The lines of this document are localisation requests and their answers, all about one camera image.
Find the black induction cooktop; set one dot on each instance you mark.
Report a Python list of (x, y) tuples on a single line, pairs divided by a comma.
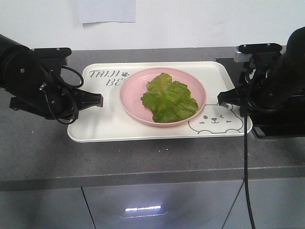
[(287, 123)]

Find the green lettuce leaf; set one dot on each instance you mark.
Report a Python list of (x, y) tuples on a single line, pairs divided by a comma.
[(169, 101)]

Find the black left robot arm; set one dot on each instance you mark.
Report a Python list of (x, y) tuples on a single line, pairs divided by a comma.
[(18, 64)]

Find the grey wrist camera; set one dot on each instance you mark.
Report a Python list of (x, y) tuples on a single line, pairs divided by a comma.
[(262, 53), (53, 58)]

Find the white paper sheet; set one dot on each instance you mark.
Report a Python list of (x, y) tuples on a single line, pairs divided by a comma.
[(92, 11)]

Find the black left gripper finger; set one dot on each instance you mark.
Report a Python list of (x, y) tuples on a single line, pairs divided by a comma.
[(87, 99)]

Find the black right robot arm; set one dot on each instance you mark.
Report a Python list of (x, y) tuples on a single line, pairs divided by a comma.
[(295, 53)]

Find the pink round plate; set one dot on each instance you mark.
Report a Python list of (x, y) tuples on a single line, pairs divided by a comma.
[(135, 86)]

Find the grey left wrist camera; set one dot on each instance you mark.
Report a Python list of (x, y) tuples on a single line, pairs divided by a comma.
[(53, 58)]

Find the cream bear serving tray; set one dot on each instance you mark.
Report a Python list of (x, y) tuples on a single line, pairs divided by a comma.
[(112, 123)]

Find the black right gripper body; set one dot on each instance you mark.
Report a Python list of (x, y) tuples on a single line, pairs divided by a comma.
[(271, 86)]

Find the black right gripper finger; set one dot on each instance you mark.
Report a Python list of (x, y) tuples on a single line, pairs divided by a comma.
[(234, 96)]

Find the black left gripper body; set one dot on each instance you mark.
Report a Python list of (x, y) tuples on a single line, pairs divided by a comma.
[(50, 97)]

